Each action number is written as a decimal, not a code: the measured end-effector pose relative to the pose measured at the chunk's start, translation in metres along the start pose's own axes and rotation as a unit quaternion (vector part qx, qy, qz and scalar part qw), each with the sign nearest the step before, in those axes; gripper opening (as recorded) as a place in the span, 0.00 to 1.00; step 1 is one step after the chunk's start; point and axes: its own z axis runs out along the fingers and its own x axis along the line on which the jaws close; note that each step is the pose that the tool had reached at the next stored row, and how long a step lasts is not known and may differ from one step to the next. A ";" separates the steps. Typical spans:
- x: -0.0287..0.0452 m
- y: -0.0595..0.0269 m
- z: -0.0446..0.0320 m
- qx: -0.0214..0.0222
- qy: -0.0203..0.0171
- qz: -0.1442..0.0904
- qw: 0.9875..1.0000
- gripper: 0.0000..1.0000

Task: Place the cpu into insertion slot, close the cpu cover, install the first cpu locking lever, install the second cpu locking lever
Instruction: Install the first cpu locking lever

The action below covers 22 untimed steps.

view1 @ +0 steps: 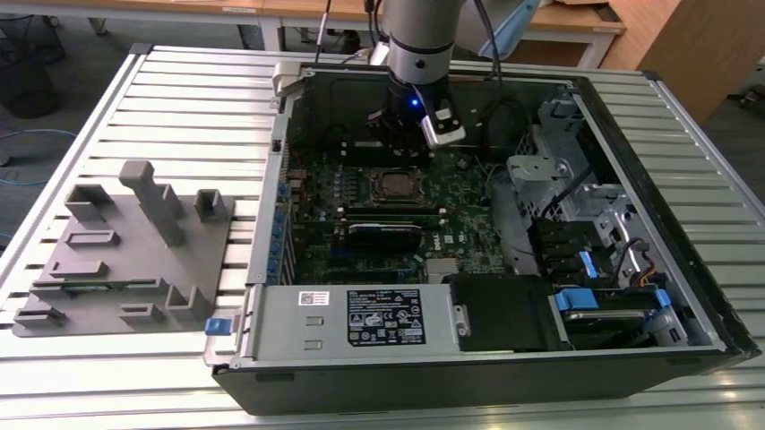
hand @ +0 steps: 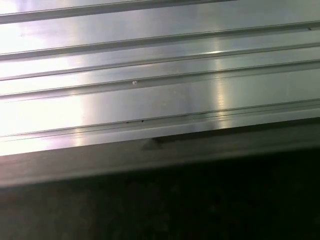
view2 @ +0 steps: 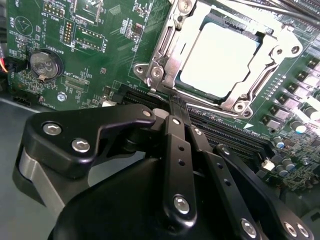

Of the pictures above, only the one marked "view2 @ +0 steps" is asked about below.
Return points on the metal locking lever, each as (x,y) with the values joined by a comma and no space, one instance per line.
(295,13)
(212,109)

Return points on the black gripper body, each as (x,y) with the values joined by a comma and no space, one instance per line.
(112,205)

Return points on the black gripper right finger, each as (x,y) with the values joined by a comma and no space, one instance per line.
(225,180)

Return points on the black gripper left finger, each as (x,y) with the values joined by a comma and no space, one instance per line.
(62,132)

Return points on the metal socket cover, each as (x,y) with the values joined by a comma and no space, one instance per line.
(262,60)

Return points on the silver CPU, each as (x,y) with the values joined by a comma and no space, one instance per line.
(220,60)

